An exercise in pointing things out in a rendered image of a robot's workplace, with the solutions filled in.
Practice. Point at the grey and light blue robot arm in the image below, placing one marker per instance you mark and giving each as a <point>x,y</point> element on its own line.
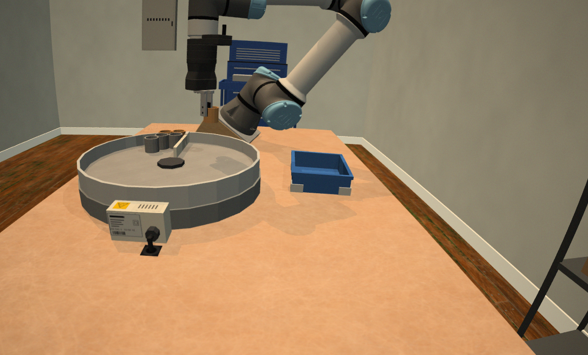
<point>279,100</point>

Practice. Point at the grey round turning table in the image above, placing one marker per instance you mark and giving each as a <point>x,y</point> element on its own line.
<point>143,196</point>

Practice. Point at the blue open crate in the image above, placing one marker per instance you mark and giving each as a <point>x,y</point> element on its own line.
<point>318,172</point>

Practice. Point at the grey metal bushing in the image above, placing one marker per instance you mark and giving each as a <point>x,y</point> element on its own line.
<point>151,144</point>
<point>163,140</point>
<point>174,138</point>

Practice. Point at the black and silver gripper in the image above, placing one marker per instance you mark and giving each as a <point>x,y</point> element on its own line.
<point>201,59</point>

